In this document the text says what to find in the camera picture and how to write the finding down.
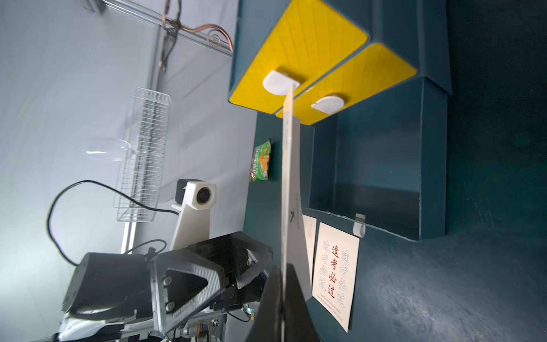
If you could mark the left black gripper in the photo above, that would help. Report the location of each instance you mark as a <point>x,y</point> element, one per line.
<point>170,288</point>

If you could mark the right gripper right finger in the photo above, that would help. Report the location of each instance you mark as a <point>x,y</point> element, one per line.
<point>298,323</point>

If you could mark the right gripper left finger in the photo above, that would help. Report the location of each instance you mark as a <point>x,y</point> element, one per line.
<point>267,326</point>

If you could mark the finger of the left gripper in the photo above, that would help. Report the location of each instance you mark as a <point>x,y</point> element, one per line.
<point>242,259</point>

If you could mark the beige postcard bold red characters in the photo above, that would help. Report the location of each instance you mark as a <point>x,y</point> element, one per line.
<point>293,232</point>

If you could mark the beige postcard small red text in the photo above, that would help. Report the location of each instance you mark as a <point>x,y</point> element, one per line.
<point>310,225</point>

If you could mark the beige postcard large red characters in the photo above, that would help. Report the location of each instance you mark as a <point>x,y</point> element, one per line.
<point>334,272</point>

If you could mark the teal bottom drawer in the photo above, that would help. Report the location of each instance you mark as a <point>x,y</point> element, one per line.
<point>385,159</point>

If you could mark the yellow drawer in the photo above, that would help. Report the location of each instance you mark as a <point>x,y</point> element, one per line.
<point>373,70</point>
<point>300,39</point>

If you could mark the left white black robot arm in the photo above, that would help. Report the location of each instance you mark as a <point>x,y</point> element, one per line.
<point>73,329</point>

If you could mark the teal drawer cabinet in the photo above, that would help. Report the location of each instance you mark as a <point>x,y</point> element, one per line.
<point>414,30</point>

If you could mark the green snack packet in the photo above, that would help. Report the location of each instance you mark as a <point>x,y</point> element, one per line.
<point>260,162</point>

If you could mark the brown metal jewelry stand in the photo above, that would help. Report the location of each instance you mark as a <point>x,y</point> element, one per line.
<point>215,35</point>

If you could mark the white wire basket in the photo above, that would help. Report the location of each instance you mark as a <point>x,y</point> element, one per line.
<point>140,176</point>

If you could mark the aluminium top rail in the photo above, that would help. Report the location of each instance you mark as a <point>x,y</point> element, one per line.
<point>148,16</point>

